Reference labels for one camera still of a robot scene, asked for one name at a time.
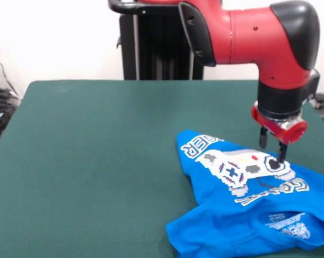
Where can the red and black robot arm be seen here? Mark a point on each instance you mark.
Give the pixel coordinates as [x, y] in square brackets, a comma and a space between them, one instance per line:
[259, 45]

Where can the dark green table cloth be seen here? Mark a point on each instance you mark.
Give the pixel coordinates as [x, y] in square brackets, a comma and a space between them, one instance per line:
[97, 174]

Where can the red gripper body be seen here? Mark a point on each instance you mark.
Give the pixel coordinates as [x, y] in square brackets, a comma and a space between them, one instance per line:
[281, 129]

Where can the blue printed T-shirt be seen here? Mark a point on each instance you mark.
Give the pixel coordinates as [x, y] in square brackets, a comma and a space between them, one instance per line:
[232, 215]

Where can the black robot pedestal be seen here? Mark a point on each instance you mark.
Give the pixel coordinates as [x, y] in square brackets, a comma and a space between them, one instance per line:
[156, 48]

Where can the black office chair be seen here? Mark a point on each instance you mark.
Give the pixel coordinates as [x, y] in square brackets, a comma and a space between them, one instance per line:
[323, 100]

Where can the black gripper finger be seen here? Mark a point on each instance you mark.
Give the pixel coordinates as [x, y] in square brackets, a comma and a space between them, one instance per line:
[281, 153]
[263, 138]

